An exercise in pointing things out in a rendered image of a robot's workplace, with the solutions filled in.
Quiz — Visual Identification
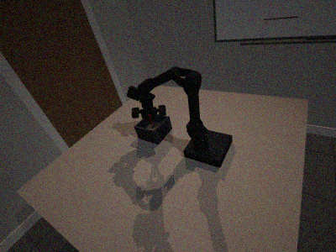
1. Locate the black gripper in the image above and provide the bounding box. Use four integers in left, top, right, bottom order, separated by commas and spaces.
132, 103, 166, 121

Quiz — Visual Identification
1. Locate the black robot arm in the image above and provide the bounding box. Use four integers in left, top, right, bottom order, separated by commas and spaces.
127, 66, 209, 151

